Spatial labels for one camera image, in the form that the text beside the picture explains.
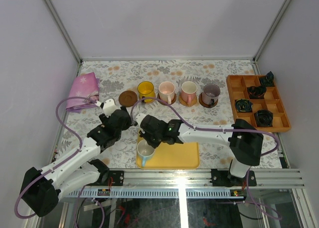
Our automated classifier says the white mug blue handle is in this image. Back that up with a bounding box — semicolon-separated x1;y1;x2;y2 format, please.
137;140;155;167

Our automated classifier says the yellow glass cup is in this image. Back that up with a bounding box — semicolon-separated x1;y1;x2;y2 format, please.
138;81;155;95

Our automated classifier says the pink ceramic mug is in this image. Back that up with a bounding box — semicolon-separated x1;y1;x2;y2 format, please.
159;82;175;105

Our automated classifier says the white mug pink handle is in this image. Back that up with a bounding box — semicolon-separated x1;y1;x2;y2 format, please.
181;81;197;105

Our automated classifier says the purple glass cup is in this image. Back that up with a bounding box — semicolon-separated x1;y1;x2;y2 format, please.
202;84;221;107

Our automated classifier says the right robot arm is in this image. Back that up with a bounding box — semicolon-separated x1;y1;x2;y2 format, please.
136;114;264;187

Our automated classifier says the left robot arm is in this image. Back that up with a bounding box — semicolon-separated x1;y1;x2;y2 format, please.
14;106;131;219

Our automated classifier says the light woven coaster left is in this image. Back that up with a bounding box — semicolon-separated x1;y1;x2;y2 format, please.
139;93;156;104

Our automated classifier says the light woven coaster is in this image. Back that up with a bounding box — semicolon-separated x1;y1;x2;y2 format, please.
178;94;197;107
139;93;156;104

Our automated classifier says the dark wooden coaster far left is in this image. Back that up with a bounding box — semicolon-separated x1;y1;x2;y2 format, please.
119;90;138;107

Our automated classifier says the light woven coaster right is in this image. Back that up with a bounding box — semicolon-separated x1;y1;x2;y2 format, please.
178;94;197;107

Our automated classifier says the dark wooden coaster far right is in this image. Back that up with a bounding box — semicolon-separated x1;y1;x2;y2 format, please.
198;93;218;108

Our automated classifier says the yellow plastic tray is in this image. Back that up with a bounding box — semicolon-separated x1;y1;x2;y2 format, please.
136;142;200;170

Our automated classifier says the purple folded cloth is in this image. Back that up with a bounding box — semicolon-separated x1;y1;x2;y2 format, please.
66;72;99;113

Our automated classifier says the floral table cloth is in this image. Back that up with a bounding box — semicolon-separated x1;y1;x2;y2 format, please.
54;60;282;169

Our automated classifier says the black rolled item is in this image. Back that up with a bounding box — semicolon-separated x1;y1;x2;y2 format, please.
259;71;275;87
235;99;253;113
254;110;274;127
247;86;267;99

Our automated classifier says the orange compartment organizer box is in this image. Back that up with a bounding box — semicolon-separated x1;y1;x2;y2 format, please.
226;75;291;132

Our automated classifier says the black rolled item bottom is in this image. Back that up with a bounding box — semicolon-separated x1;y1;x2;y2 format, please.
254;110;274;127

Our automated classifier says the black rolled item top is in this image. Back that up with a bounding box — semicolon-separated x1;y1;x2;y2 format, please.
259;71;275;87

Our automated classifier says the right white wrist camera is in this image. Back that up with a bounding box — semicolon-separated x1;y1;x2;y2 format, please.
135;113;147;126

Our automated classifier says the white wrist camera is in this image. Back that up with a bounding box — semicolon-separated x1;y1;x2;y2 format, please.
95;99;118;117
135;113;147;126

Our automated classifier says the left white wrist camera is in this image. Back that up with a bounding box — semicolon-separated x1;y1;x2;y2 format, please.
95;99;118;117

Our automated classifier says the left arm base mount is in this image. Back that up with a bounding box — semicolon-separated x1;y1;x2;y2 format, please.
89;159;124;187

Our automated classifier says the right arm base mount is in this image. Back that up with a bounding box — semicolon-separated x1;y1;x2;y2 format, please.
210;169;257;187

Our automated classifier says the aluminium front rail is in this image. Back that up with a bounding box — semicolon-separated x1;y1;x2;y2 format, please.
123;169;305;189

